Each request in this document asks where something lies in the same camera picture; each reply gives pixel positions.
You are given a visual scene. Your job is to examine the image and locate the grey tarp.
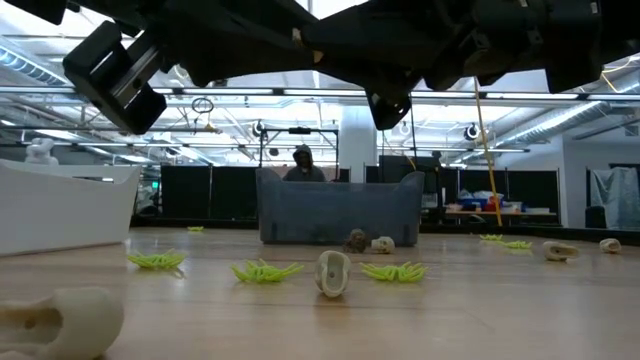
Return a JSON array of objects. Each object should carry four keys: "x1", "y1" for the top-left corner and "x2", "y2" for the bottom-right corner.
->
[{"x1": 588, "y1": 166, "x2": 640, "y2": 231}]

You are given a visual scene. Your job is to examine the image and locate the black partition panels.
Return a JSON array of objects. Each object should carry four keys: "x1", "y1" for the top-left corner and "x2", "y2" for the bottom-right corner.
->
[{"x1": 159, "y1": 164, "x2": 561, "y2": 224}]

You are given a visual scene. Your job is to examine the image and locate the black metal stand frame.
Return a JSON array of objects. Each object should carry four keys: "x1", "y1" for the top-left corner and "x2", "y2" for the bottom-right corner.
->
[{"x1": 257, "y1": 126, "x2": 341, "y2": 174}]

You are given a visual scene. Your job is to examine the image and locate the brown translucent toy skull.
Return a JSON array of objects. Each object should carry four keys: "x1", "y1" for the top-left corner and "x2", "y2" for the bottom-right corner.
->
[{"x1": 341, "y1": 228, "x2": 371, "y2": 255}]

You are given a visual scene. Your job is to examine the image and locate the long light bar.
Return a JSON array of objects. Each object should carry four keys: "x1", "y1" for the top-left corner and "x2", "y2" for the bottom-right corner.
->
[{"x1": 0, "y1": 84, "x2": 640, "y2": 102}]

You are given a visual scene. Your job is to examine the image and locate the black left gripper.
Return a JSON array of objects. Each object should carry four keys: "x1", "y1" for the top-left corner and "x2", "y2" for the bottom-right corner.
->
[{"x1": 62, "y1": 19, "x2": 321, "y2": 136}]

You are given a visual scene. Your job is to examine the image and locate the wooden table with bins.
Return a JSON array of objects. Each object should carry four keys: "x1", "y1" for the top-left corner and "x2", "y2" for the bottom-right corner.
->
[{"x1": 443, "y1": 188, "x2": 559, "y2": 226}]

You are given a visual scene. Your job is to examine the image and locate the dark grey translucent bin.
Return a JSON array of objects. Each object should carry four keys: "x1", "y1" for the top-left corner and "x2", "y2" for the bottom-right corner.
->
[{"x1": 255, "y1": 167, "x2": 426, "y2": 247}]

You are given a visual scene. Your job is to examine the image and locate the yellow hanging cable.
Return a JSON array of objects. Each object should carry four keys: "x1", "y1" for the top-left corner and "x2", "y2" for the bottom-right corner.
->
[{"x1": 472, "y1": 74, "x2": 504, "y2": 227}]

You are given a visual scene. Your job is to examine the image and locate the white plastic bin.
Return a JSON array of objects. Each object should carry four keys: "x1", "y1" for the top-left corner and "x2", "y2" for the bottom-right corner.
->
[{"x1": 0, "y1": 158, "x2": 144, "y2": 257}]

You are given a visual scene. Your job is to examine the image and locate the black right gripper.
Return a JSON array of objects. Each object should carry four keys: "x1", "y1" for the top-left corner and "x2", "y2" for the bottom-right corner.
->
[{"x1": 302, "y1": 0, "x2": 604, "y2": 130}]

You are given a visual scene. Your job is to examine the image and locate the person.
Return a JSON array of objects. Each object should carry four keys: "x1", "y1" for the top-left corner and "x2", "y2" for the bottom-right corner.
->
[{"x1": 282, "y1": 143, "x2": 327, "y2": 183}]

